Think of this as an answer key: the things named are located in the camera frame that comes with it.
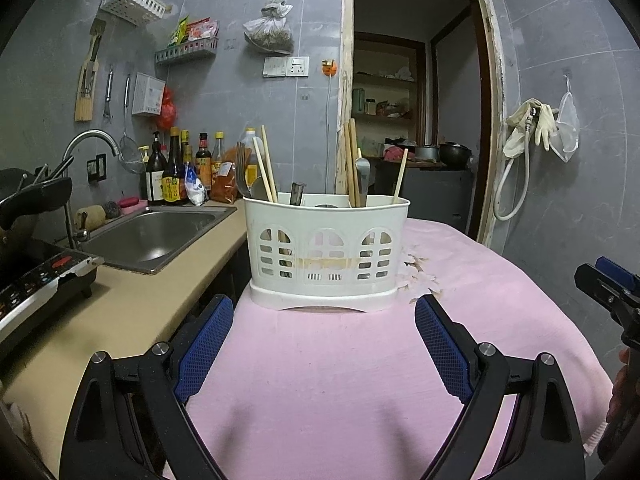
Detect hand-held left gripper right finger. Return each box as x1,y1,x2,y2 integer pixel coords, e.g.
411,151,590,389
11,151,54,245
415,294,587,480

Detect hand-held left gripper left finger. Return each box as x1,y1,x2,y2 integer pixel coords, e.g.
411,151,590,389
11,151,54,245
59,294,235,480

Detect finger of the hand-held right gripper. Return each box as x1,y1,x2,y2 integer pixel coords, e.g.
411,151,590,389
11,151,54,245
595,256,640,292
574,262,640,326

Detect white plastic utensil basket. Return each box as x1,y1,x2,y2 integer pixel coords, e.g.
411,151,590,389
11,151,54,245
242,192,412,313

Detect metal spoon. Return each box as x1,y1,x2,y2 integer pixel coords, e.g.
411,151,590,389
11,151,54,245
355,157,371,207
249,176,273,203

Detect metal fork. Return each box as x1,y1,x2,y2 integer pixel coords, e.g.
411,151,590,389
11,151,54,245
235,142,252,198

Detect person's right hand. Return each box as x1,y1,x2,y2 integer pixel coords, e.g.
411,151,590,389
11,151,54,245
606,347,632,423

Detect beige kitchen counter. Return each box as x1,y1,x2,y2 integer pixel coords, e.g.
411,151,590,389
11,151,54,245
0,200,251,466

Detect pink tablecloth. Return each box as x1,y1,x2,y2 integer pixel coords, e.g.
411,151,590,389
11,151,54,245
162,217,616,480

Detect steel kitchen sink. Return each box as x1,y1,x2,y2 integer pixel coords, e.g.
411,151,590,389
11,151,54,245
75,205,238,275

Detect hanging white mesh bag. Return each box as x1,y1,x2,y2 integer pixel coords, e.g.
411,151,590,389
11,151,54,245
550,76,581,163

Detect dark cabinet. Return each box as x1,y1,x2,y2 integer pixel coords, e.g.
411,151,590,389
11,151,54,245
375,160,473,233

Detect white blue salt bag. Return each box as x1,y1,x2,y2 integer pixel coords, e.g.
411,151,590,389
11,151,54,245
184,162,208,207

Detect white rubber gloves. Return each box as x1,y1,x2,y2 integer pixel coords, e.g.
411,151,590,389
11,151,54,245
504,99,560,158

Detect orange spice bag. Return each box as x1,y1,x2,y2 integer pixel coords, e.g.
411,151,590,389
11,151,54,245
210,147,246,204

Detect beige loofah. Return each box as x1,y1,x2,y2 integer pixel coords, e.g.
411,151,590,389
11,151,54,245
75,205,107,231

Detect dark bottle white label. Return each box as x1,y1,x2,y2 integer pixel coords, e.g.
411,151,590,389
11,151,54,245
145,131,167,206

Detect tall dark sauce bottle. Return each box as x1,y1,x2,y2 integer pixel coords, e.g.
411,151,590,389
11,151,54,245
161,126,186,206

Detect black induction cooker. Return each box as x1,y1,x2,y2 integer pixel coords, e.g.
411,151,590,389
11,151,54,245
0,240,105,346

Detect dark bottle red label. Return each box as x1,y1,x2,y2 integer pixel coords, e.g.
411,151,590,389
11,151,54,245
195,133,213,191

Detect black cooking pot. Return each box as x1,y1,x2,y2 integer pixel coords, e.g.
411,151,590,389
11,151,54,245
439,141,472,170

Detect yellow pump dispenser bottle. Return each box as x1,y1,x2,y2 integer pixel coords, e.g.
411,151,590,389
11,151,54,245
140,145,152,201

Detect hanging mesh strainer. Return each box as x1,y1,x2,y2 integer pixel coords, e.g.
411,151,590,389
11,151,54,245
118,74,143,175

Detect black wok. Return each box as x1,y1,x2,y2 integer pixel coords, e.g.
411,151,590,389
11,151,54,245
0,167,73,241

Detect red plastic bag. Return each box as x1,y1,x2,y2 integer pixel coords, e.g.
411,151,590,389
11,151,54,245
156,86,178,131

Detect curved steel faucet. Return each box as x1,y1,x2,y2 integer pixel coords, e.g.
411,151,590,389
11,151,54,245
62,130,121,251

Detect wooden storage shelf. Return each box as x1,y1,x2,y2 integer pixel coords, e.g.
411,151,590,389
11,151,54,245
352,32,426,161

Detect wooden knife holder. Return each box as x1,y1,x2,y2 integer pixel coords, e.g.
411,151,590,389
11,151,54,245
75,19,107,122

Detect green snack packet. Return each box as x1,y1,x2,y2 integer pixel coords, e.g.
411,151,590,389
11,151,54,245
169,15,190,46

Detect red snack packet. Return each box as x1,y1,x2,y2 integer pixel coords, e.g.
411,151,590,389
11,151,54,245
186,17,220,42

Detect hanging clear plastic bag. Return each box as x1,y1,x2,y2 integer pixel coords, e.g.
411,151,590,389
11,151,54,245
243,0,294,55

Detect white sprayer hose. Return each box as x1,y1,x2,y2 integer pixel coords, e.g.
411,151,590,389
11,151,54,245
492,110,538,221

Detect black wall outlet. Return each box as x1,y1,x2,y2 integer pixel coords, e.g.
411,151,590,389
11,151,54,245
86,153,107,183

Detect white wall box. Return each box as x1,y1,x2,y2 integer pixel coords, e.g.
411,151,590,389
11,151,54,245
131,72,167,116

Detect grey wall shelf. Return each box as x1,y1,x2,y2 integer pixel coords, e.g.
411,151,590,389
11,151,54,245
155,37,220,65

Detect worn door frame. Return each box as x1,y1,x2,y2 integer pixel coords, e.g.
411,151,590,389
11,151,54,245
335,0,506,248

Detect white wall basket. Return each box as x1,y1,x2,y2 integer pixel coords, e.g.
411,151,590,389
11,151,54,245
99,0,167,27

